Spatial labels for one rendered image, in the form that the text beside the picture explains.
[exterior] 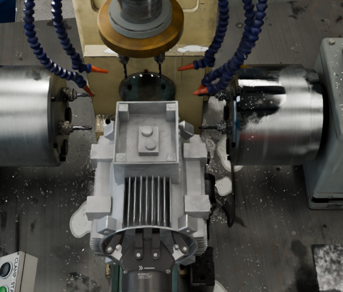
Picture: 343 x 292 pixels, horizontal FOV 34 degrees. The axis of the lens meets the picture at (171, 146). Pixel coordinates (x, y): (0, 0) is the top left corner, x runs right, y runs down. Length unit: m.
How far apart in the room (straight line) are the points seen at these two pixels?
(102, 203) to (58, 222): 0.65
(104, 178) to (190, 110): 0.65
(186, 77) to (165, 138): 0.54
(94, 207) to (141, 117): 0.17
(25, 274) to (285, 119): 0.65
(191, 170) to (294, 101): 0.43
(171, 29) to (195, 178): 0.36
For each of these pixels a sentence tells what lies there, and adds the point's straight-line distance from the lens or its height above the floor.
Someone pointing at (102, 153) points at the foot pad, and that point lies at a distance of 0.94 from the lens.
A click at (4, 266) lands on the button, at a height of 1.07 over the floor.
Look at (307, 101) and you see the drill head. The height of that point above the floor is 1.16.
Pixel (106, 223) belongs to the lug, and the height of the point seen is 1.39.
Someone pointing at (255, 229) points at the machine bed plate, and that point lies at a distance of 1.50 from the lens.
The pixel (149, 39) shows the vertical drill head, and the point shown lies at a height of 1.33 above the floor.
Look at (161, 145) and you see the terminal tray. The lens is 0.89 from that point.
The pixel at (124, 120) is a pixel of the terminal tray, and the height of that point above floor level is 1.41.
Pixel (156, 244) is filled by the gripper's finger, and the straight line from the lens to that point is 0.85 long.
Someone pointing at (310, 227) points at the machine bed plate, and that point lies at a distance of 1.53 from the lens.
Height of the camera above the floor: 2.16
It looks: 57 degrees down
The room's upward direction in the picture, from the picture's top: straight up
